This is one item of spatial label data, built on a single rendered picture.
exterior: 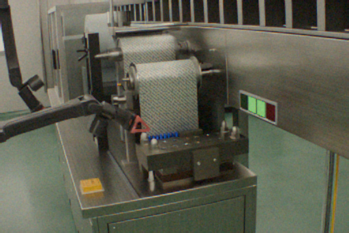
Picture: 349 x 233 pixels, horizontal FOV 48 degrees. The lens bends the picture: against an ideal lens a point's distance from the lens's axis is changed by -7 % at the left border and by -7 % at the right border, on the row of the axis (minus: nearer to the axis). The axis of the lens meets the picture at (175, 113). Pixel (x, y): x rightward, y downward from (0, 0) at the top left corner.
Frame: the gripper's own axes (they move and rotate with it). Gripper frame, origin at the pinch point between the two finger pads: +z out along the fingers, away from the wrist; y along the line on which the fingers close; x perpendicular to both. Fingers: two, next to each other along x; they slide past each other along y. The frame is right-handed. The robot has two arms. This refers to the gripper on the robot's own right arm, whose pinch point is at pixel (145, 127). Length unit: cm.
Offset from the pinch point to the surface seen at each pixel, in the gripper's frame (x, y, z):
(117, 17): 40, -71, -15
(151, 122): 2.5, 0.3, 1.3
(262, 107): 25.3, 36.9, 20.0
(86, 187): -26.9, 13.4, -15.8
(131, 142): -8.9, -7.7, -0.1
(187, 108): 13.3, 0.4, 12.3
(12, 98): -111, -556, -31
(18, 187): -129, -226, -7
